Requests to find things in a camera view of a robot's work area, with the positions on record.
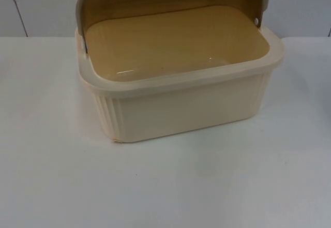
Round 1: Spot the cream lid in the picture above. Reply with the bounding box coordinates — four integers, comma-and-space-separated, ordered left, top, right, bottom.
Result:
75, 0, 262, 53

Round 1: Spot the cream box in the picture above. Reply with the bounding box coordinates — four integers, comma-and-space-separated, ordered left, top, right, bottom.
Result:
74, 18, 285, 145

